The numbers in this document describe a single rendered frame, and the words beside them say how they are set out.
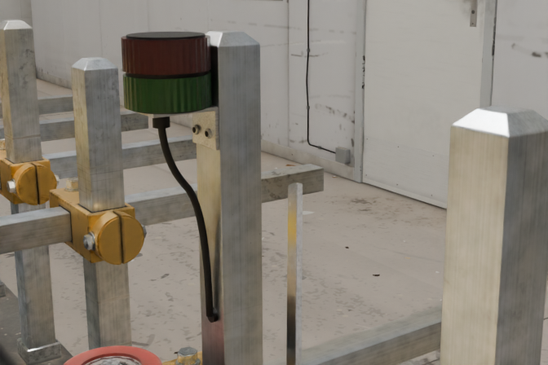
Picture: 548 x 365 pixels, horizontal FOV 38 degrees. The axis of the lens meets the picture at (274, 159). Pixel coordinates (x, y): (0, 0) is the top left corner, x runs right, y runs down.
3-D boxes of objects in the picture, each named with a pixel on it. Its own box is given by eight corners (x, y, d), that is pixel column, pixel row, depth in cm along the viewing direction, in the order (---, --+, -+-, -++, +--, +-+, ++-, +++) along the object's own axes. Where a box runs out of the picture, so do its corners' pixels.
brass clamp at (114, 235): (99, 224, 92) (96, 182, 90) (151, 258, 81) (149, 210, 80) (45, 235, 88) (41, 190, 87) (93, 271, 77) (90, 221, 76)
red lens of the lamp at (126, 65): (185, 62, 59) (183, 32, 59) (227, 70, 54) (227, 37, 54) (108, 68, 56) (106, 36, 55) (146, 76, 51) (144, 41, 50)
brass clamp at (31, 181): (28, 178, 112) (25, 143, 111) (63, 201, 101) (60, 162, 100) (-17, 186, 108) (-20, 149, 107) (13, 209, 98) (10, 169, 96)
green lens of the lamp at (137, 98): (186, 95, 60) (185, 66, 59) (227, 107, 55) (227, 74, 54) (110, 103, 56) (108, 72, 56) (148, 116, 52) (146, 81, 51)
